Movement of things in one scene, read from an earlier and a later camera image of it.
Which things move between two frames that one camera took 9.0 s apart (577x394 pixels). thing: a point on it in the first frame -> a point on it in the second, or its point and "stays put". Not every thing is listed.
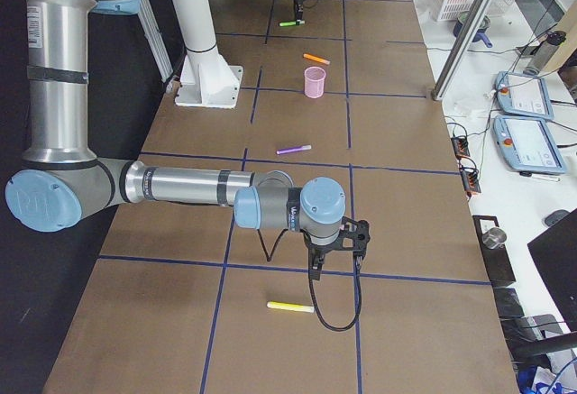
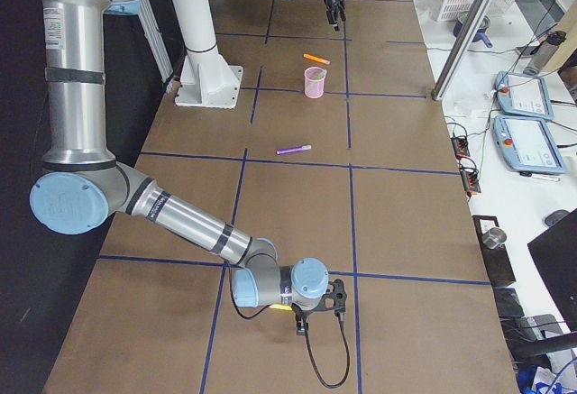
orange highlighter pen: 317,59 stays put
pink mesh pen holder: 315,77 stays put
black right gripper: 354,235 -> 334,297
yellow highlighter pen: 291,306 stays put
